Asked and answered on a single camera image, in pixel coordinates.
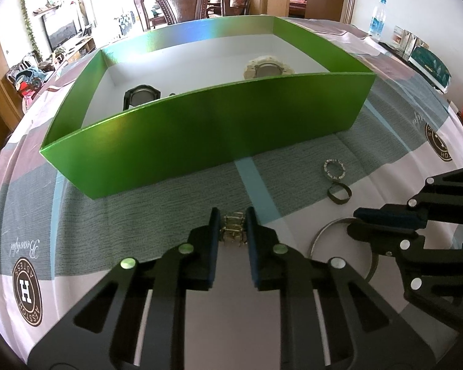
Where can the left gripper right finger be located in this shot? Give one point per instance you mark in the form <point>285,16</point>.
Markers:
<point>331,317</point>

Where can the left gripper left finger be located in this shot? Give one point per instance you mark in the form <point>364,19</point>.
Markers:
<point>134,317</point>

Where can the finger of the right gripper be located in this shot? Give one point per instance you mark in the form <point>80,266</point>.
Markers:
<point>393,216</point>
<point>384,240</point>

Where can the thin metal bangle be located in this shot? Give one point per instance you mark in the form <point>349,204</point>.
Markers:
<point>346,221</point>

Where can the dark thin ring band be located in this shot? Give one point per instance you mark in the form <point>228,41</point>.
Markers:
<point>339,193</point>

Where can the cream wrist watch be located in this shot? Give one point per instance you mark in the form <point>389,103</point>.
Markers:
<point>266,66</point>

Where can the black wrist watch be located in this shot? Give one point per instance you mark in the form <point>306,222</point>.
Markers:
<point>140,95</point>

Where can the striped bed sheet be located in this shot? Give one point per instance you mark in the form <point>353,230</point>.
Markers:
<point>56,243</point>

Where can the teal box on shelf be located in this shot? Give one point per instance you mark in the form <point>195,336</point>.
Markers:
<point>431,67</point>

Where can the plastic water bottle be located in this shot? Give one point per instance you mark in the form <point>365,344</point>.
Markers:
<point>378,21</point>

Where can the green cardboard box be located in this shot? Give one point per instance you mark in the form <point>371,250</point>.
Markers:
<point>208,114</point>

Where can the pile of clothes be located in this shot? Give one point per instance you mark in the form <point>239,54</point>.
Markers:
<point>27,80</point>

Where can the black television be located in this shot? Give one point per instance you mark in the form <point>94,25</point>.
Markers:
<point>59,27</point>

